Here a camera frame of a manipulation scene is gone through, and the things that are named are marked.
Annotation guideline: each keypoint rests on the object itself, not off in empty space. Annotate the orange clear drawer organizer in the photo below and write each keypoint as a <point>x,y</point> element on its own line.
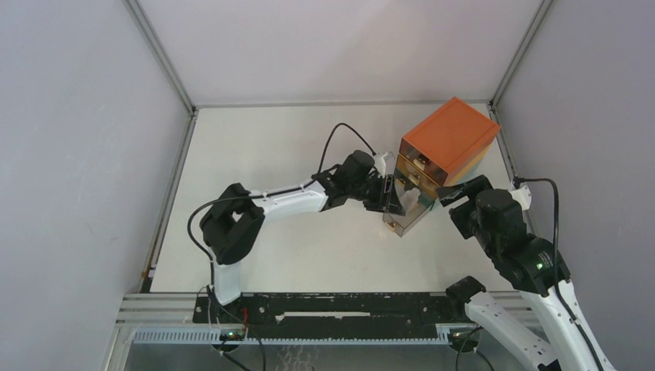
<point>438,152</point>

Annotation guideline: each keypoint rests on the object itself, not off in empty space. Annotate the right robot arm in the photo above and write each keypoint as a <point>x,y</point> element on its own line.
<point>535,269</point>

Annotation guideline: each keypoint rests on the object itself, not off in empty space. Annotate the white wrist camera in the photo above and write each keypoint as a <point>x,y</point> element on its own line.
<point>522,195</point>
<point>384,163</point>

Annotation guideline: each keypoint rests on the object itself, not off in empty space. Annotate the clear small bottle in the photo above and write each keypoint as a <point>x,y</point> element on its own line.
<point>410,199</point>

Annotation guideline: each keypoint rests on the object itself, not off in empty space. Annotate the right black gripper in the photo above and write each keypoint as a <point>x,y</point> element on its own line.
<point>450,192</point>

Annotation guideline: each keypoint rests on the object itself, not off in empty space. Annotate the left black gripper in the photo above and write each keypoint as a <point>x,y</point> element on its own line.
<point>388,201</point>

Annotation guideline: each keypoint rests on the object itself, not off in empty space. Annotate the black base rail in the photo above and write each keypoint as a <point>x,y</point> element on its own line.
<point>335,316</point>

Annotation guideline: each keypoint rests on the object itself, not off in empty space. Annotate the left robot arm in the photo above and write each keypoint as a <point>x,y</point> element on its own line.
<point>232,222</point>

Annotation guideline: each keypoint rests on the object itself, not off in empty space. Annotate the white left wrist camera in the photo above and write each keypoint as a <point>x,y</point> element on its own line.
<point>384,163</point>

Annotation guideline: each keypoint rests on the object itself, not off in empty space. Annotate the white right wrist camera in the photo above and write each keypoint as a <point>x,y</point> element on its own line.
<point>522,195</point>

